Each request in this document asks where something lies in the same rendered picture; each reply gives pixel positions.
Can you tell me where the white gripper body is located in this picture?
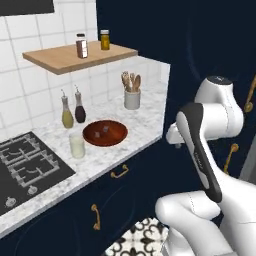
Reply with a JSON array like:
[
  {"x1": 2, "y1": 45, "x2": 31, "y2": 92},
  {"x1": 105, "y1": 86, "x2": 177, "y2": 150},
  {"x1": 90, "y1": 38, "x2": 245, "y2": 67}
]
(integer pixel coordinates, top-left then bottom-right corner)
[{"x1": 165, "y1": 122, "x2": 185, "y2": 150}]

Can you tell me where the brown ice bowl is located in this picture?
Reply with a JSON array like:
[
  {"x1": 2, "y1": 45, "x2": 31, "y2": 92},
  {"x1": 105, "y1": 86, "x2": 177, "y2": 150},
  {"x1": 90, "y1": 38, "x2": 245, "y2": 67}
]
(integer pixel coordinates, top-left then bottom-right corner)
[{"x1": 82, "y1": 119, "x2": 129, "y2": 148}]

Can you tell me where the glass of lemonade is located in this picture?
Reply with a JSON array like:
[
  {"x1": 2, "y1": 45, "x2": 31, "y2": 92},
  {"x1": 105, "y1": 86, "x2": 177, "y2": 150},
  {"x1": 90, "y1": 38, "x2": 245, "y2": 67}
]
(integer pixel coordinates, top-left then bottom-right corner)
[{"x1": 68, "y1": 132, "x2": 87, "y2": 160}]

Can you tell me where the navy fridge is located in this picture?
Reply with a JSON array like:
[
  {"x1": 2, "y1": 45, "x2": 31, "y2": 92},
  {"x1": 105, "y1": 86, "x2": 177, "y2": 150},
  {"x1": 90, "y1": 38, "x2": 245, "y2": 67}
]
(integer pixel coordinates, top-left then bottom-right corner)
[{"x1": 96, "y1": 0, "x2": 256, "y2": 183}]

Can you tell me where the white utensil pot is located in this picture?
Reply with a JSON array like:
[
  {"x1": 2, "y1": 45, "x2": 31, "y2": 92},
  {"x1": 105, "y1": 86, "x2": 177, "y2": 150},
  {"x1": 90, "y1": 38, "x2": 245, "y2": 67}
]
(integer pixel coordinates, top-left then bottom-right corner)
[{"x1": 123, "y1": 89, "x2": 142, "y2": 111}]

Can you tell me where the wooden spoon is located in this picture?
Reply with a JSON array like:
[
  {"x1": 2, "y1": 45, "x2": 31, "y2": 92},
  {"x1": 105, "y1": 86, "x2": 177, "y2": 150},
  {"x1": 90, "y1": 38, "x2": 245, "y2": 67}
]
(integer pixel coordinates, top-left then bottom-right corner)
[{"x1": 132, "y1": 74, "x2": 142, "y2": 93}]

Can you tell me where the navy drawer front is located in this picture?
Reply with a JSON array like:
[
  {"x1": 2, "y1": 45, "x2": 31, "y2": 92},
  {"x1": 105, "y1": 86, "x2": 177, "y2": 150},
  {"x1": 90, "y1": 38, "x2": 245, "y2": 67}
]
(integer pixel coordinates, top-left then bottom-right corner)
[{"x1": 71, "y1": 139, "x2": 168, "y2": 208}]

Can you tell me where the wooden spatula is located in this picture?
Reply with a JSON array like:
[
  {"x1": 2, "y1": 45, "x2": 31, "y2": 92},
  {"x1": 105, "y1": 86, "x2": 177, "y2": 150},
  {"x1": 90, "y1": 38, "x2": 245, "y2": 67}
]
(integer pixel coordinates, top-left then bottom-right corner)
[{"x1": 121, "y1": 70, "x2": 132, "y2": 93}]

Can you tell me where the dark vinegar bottle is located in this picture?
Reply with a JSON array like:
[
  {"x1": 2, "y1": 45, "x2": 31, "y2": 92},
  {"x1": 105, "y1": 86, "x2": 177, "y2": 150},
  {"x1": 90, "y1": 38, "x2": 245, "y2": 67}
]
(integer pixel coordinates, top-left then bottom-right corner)
[{"x1": 73, "y1": 84, "x2": 87, "y2": 124}]

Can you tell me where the yellow oil bottle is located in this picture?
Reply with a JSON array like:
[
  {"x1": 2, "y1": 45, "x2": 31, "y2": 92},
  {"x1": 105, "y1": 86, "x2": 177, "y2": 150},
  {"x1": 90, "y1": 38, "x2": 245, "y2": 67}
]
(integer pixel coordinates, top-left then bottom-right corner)
[{"x1": 60, "y1": 88, "x2": 75, "y2": 130}]

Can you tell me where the yellow oil jar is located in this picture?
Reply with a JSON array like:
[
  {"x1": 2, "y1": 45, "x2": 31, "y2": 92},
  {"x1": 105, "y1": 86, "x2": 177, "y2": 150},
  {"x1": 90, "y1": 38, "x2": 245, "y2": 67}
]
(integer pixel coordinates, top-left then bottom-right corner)
[{"x1": 99, "y1": 29, "x2": 111, "y2": 52}]

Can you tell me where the brown spice jar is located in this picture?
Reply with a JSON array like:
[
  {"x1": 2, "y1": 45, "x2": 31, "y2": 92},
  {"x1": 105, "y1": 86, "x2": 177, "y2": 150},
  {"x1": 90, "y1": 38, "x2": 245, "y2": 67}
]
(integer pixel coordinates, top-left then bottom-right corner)
[{"x1": 75, "y1": 33, "x2": 89, "y2": 60}]

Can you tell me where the black gas hob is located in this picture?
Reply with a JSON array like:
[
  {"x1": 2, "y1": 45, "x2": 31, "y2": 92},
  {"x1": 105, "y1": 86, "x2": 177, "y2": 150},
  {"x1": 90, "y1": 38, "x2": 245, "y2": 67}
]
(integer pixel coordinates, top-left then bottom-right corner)
[{"x1": 0, "y1": 130, "x2": 77, "y2": 217}]

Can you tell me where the navy cupboard door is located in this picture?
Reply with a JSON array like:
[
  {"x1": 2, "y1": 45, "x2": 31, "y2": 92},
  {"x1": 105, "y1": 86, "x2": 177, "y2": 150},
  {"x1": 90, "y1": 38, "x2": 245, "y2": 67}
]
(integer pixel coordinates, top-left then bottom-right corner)
[{"x1": 6, "y1": 186, "x2": 158, "y2": 256}]

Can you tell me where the black range hood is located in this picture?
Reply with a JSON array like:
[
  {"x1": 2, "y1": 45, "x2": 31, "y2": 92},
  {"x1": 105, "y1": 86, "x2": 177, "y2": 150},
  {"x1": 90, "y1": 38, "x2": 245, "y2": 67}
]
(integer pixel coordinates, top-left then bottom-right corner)
[{"x1": 0, "y1": 0, "x2": 56, "y2": 17}]

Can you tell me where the gold fridge door handle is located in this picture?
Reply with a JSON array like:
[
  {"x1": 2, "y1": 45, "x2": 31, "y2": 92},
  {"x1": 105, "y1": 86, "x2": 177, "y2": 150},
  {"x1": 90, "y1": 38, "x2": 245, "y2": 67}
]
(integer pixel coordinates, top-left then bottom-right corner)
[
  {"x1": 243, "y1": 74, "x2": 256, "y2": 114},
  {"x1": 223, "y1": 143, "x2": 240, "y2": 175}
]

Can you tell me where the gold drawer handle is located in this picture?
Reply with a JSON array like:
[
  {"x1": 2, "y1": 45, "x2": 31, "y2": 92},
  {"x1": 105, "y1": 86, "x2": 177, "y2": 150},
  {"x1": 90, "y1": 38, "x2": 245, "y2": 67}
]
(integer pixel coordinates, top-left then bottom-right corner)
[{"x1": 110, "y1": 164, "x2": 130, "y2": 180}]

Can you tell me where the gold cupboard door handle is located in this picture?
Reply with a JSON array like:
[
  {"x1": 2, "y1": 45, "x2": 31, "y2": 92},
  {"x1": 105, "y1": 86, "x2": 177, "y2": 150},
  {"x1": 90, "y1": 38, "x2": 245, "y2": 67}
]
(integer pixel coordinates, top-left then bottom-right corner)
[{"x1": 90, "y1": 203, "x2": 102, "y2": 232}]

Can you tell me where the wooden wall shelf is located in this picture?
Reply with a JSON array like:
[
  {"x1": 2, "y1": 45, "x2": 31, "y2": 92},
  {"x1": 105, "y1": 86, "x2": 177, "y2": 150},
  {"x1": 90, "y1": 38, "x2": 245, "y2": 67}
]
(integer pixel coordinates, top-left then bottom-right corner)
[{"x1": 22, "y1": 41, "x2": 139, "y2": 76}]

